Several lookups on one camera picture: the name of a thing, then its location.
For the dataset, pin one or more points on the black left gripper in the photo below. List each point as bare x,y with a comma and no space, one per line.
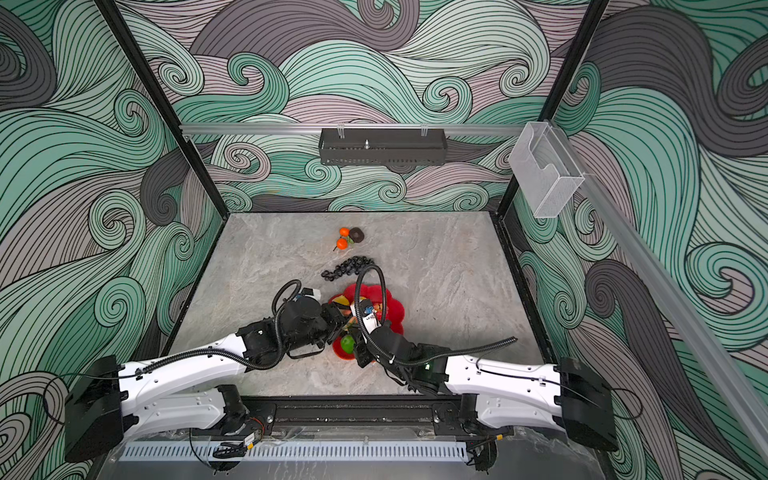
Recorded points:
335,318

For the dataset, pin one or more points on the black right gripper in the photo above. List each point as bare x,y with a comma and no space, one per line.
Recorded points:
361,348

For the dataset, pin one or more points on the green lime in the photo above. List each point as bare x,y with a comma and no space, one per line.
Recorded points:
347,344

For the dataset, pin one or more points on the red flower-shaped fruit bowl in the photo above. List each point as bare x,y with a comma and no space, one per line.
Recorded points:
395,312

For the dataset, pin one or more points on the red apple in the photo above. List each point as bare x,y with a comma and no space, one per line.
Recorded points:
378,309

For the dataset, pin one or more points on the dark brown passion fruit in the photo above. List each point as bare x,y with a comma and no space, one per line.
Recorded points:
356,235

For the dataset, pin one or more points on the small wrinkled yellow fruit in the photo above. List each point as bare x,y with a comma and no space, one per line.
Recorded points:
341,300

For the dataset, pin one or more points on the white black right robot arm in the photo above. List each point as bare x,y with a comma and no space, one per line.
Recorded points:
568,396

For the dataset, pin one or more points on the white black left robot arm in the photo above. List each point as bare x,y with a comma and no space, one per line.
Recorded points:
112,402

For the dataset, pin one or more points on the dark purple grape bunch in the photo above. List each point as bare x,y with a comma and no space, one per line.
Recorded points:
350,266

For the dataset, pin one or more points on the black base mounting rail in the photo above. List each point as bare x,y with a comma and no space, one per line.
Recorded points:
360,414

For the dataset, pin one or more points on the white slotted cable duct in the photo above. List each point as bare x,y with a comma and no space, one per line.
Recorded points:
350,451

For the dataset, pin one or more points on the black perforated wall tray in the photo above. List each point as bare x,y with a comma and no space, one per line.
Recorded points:
389,147

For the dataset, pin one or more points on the clear plastic wall bin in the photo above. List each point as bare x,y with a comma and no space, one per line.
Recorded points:
545,166

